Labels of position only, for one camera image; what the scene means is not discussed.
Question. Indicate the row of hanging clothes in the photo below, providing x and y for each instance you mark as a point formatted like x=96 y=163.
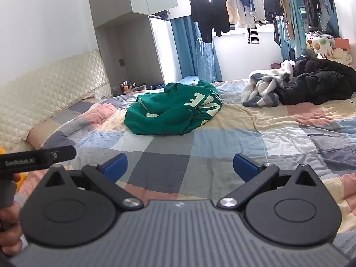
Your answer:
x=208 y=5

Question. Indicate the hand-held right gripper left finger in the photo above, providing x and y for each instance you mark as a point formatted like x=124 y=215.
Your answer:
x=116 y=167

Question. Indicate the blue sheet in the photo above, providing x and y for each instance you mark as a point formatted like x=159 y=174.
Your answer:
x=190 y=79

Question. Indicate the cream fluffy blanket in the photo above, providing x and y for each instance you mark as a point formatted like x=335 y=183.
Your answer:
x=342 y=55

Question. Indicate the person's left hand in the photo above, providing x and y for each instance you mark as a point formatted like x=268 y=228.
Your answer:
x=12 y=239

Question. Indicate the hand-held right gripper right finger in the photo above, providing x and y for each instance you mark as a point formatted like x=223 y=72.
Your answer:
x=244 y=167

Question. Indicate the white wardrobe cabinet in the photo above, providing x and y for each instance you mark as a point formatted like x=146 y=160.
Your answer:
x=119 y=2

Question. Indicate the black puffer jacket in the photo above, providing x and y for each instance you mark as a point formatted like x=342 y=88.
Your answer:
x=319 y=83

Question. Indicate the grey wall switch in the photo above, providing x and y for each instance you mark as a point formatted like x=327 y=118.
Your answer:
x=122 y=62

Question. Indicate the group of toiletry bottles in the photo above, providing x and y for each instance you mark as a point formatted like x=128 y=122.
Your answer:
x=126 y=87

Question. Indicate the person's grey trouser leg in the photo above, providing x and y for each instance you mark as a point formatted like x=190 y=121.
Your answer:
x=346 y=246

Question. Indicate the light blue ribbed cloth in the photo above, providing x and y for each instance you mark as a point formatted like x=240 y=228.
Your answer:
x=207 y=61

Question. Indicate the polka dot bag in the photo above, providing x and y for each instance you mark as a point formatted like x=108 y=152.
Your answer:
x=322 y=46

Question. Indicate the white box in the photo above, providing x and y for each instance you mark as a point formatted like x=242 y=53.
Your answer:
x=140 y=87

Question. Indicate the blue curtain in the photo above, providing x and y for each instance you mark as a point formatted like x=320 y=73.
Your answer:
x=183 y=47

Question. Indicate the green sweatshirt with pale print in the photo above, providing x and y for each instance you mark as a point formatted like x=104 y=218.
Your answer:
x=167 y=111

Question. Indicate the cream quilted headboard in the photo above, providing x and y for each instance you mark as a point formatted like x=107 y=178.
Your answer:
x=41 y=89

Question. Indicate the patchwork quilt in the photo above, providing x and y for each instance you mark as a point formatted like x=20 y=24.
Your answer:
x=278 y=139

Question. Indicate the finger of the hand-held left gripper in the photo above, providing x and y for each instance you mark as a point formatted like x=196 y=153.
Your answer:
x=64 y=153

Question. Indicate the pink box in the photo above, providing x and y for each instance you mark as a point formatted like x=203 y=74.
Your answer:
x=342 y=43

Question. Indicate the white and grey fleece garment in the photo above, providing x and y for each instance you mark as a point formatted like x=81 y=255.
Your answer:
x=261 y=89

